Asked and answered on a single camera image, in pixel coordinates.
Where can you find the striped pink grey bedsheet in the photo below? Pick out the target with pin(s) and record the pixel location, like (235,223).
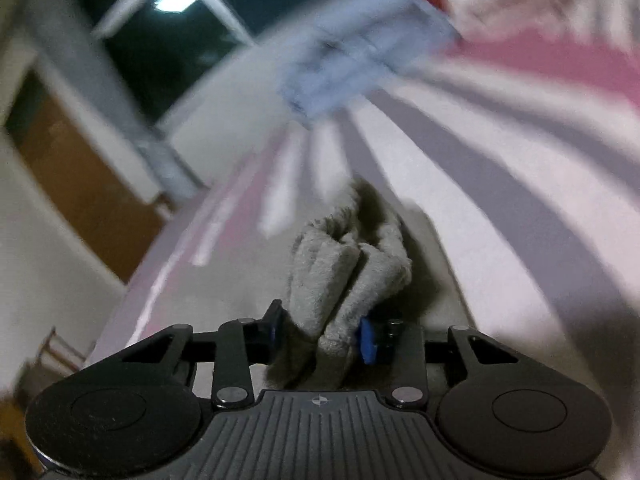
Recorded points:
(512,157)

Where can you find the window with white frame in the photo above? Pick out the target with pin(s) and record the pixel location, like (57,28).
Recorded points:
(161,48)

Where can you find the grey curtain left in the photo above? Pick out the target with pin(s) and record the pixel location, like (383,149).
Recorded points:
(63,35)

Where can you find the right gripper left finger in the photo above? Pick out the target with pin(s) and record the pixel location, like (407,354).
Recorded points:
(241,344)

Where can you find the wooden chair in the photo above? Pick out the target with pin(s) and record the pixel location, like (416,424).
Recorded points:
(55,359)

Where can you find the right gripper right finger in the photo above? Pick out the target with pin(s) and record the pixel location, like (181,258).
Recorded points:
(393,361)

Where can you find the grey fleece pants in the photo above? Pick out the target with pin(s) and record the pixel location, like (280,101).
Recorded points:
(343,264)

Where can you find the brown wooden door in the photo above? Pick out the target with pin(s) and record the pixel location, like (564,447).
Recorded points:
(116,225)

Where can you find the folded light blue duvet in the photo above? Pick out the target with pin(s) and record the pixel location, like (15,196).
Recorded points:
(352,45)

